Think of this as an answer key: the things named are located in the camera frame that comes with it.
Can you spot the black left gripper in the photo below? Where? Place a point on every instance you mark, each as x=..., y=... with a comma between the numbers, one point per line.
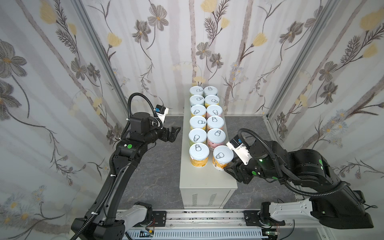
x=172, y=134

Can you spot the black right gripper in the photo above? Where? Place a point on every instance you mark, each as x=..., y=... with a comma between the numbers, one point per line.
x=237, y=169

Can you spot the orange label can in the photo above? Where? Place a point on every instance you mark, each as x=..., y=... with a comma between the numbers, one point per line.
x=222, y=156

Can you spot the yellow label can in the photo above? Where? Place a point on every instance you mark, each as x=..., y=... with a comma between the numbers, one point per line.
x=198, y=122
x=211, y=100

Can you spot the pink label can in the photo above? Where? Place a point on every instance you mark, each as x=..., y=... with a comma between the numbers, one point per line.
x=215, y=137

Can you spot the red label can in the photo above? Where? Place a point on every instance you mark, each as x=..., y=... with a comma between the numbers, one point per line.
x=215, y=122

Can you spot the green label can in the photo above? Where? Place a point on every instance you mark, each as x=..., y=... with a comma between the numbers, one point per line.
x=196, y=90

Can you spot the teal brown label can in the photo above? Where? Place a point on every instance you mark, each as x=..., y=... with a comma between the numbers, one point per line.
x=210, y=90

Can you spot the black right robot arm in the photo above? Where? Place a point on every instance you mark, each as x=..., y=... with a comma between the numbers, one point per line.
x=305, y=172

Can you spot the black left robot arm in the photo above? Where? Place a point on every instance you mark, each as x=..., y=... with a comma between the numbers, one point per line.
x=100, y=222

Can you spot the grey metal counter cabinet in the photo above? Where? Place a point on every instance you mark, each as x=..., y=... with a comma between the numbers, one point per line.
x=206, y=187

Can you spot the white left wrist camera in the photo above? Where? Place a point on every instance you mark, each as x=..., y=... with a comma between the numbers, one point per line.
x=161, y=111

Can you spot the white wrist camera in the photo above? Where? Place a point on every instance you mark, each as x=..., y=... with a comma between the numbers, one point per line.
x=241, y=152
x=161, y=111

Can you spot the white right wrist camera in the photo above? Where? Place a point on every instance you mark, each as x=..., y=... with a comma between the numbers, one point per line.
x=241, y=152

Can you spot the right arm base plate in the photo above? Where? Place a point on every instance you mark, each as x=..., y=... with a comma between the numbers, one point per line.
x=254, y=218

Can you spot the white slotted cable duct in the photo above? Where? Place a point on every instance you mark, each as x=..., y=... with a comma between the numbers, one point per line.
x=198, y=234

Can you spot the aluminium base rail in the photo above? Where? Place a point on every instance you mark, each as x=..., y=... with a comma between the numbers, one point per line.
x=217, y=218

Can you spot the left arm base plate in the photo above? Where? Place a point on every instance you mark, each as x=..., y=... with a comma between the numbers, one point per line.
x=155, y=219

